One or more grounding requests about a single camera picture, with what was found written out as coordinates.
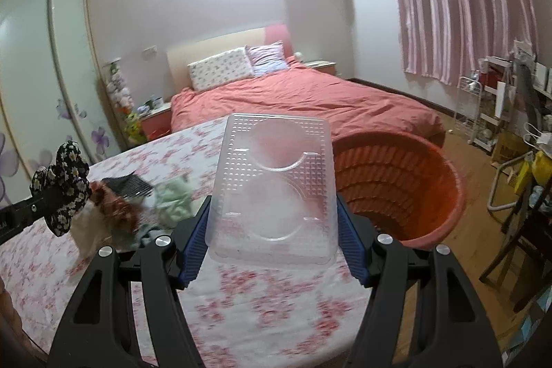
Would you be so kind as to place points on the hanging plush toy bunch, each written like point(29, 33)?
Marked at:
point(120, 92)

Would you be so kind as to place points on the white tube frame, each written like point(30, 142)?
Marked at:
point(496, 187)

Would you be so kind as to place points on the yellow bag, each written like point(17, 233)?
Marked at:
point(541, 169)

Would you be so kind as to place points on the white floral pillow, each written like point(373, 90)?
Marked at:
point(220, 68)

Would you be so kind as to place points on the pale green cloth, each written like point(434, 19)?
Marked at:
point(172, 202)

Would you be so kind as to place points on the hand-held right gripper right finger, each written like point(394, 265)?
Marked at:
point(350, 247)

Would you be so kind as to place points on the dark wooden chair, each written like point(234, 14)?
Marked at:
point(530, 247)

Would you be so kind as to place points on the beige pink headboard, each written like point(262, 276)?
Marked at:
point(207, 44)

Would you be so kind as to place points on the bed with salmon duvet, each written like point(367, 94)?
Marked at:
point(323, 100)

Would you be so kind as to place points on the wooden nightstand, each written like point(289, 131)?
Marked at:
point(322, 67)

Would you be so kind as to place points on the cluttered desk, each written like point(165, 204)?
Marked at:
point(544, 79)

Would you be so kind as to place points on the pale blue cloth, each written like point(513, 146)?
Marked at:
point(151, 235)

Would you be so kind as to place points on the glass door wardrobe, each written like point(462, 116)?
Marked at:
point(43, 70)

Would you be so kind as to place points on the pink white nightstand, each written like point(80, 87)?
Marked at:
point(155, 123)

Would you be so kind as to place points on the black mesh mat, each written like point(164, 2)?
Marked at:
point(129, 186)

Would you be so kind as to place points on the clear plastic tray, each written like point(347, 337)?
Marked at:
point(271, 187)

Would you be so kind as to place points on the white storage cart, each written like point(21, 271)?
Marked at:
point(496, 105)

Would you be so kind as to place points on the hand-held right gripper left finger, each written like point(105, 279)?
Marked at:
point(196, 241)

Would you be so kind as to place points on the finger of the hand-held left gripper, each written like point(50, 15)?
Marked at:
point(21, 215)

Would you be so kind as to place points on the red plastic basket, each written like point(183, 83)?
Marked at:
point(388, 187)

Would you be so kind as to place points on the pink striped pillow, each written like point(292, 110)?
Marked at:
point(267, 58)

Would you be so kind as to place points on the pink floral tablecloth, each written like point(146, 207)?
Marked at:
point(267, 307)

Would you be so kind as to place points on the pink curtain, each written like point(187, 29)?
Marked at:
point(453, 6)

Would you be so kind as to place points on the black floral scrunchie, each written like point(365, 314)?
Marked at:
point(64, 178)

